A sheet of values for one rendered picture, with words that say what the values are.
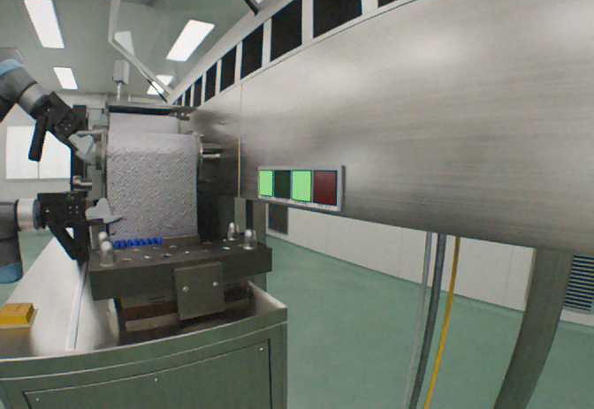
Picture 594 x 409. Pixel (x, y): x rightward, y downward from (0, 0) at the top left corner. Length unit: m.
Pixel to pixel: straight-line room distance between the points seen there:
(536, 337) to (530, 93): 0.36
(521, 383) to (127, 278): 0.72
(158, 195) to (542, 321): 0.83
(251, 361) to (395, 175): 0.52
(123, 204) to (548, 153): 0.78
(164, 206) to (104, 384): 0.44
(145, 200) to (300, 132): 0.43
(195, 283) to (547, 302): 0.62
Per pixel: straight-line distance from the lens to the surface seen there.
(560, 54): 0.33
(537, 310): 0.51
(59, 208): 0.75
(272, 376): 0.76
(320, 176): 0.45
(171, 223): 0.77
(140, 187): 0.75
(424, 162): 0.35
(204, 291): 0.60
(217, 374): 0.67
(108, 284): 0.58
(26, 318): 0.71
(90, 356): 0.59
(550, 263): 0.48
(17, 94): 0.83
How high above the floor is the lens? 1.21
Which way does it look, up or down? 3 degrees down
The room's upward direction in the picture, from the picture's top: 1 degrees clockwise
